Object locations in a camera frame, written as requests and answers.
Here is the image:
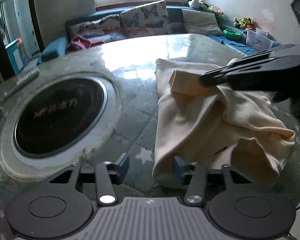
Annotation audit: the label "cream sweater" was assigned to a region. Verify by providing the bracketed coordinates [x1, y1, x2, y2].
[152, 59, 295, 187]

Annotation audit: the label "clear plastic storage box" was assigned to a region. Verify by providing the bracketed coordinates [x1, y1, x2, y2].
[244, 29, 280, 51]

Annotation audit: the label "colourful plush toys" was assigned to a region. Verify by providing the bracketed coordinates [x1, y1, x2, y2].
[234, 17, 255, 30]

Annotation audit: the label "green plastic bowl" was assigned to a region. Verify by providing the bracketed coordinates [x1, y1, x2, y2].
[223, 29, 242, 41]

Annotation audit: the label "round black induction cooktop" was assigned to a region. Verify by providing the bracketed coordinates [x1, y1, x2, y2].
[13, 77, 108, 159]

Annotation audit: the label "plain grey pillow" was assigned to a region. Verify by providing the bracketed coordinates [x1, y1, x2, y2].
[181, 9, 223, 36]

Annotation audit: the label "panda plush toy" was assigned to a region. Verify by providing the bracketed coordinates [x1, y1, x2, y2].
[188, 0, 209, 10]

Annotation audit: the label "flat grey remote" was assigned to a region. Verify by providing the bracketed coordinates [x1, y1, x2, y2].
[2, 68, 40, 101]

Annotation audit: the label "pink crumpled cloth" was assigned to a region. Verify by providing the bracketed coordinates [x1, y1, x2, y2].
[65, 35, 104, 54]

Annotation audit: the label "small butterfly print pillow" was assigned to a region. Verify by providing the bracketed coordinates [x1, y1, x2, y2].
[70, 14, 126, 43]

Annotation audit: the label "blue corner sofa bench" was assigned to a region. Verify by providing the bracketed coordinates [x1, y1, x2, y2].
[38, 1, 278, 64]

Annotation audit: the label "large butterfly print pillow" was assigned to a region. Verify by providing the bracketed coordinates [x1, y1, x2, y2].
[120, 0, 172, 38]

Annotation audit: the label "blue white toy box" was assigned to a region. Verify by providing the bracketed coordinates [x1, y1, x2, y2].
[5, 37, 29, 75]

